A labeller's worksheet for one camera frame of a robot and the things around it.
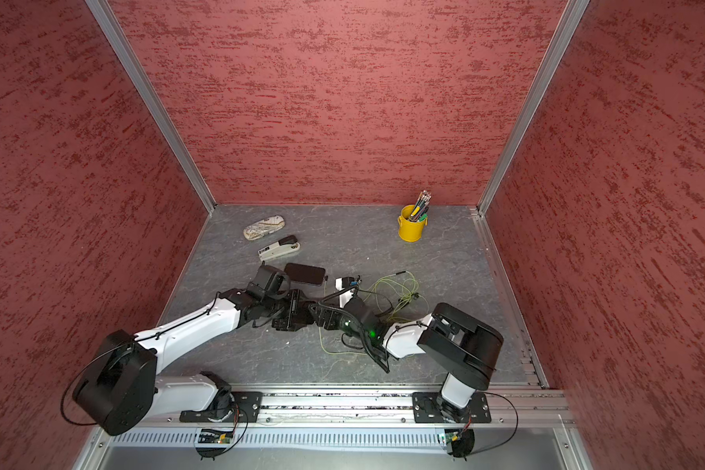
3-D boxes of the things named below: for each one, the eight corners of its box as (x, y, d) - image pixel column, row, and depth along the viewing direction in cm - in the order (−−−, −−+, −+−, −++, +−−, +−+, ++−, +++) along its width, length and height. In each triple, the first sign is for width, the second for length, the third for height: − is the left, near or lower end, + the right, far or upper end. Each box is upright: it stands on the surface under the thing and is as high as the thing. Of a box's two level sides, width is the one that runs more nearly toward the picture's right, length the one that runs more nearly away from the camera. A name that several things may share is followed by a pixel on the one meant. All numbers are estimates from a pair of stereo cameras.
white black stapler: (261, 261, 105) (258, 255, 102) (258, 253, 107) (255, 246, 104) (300, 248, 109) (298, 242, 106) (297, 240, 112) (295, 233, 109)
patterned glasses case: (247, 243, 110) (245, 238, 108) (242, 232, 114) (239, 227, 112) (287, 226, 116) (285, 221, 114) (281, 216, 120) (279, 211, 117)
